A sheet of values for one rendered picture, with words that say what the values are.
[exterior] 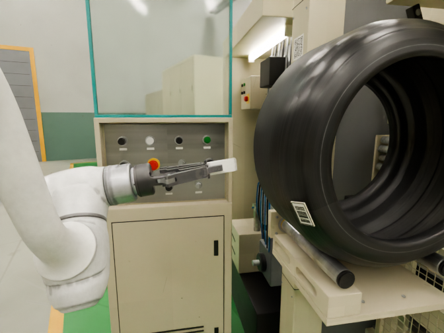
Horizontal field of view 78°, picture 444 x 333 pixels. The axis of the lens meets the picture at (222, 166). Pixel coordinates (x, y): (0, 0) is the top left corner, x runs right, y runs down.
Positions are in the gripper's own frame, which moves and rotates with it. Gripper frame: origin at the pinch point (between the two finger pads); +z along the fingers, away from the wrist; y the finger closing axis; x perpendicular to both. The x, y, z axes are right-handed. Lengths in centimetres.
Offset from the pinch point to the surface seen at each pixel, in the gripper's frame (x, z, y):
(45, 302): 100, -116, 126
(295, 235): 27.8, 21.6, 10.9
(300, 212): 11.0, 14.3, -10.5
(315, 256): 28.2, 21.4, -1.6
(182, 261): 50, -16, 50
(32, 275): 96, -142, 166
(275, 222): 27.6, 19.6, 22.4
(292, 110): -11.1, 15.3, -8.2
